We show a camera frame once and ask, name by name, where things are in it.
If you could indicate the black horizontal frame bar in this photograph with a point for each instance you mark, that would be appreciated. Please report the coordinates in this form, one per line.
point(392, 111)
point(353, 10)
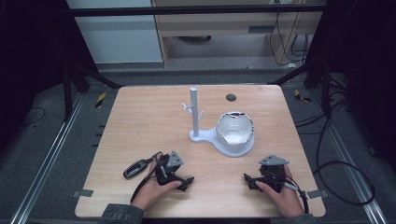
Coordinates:
point(186, 10)

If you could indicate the light wooden desk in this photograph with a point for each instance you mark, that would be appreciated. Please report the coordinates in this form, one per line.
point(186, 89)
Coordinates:
point(218, 25)

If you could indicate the black car key fob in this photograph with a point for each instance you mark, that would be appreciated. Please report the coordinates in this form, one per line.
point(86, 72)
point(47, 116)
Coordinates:
point(135, 169)

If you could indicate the round grey table grommet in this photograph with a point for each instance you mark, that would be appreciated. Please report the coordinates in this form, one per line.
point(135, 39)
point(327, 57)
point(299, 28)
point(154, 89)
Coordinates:
point(231, 97)

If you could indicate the grey tape piece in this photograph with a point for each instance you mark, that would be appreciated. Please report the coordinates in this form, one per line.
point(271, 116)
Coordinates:
point(82, 193)
point(317, 194)

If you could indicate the white bowl with dark rim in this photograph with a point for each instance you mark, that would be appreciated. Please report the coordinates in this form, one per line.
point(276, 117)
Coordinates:
point(234, 132)

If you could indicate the aluminium floor rail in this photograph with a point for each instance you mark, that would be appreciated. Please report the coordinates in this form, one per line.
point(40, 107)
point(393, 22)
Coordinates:
point(346, 155)
point(46, 162)

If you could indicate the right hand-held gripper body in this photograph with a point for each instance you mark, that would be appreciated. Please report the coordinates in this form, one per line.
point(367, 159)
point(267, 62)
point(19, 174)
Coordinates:
point(271, 172)

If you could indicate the white pole stand with base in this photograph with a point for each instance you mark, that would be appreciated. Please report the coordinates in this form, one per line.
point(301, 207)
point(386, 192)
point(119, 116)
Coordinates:
point(194, 109)

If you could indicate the white cabinet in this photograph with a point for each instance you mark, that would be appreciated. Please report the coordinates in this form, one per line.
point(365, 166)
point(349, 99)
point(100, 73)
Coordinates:
point(118, 40)

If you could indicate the yellow black striped tape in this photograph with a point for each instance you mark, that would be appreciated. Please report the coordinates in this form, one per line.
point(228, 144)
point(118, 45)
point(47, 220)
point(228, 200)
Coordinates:
point(100, 100)
point(301, 96)

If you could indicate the person's left hand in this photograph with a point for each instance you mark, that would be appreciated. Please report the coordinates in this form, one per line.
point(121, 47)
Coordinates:
point(152, 191)

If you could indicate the person's right hand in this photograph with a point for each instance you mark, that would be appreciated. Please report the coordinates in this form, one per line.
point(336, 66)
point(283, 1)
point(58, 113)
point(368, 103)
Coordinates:
point(285, 200)

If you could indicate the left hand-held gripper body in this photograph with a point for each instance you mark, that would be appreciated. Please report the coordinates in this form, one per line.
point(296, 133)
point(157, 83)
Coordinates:
point(168, 171)

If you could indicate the black metal stand legs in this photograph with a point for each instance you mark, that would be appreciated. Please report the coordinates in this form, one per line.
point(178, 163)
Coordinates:
point(326, 93)
point(67, 93)

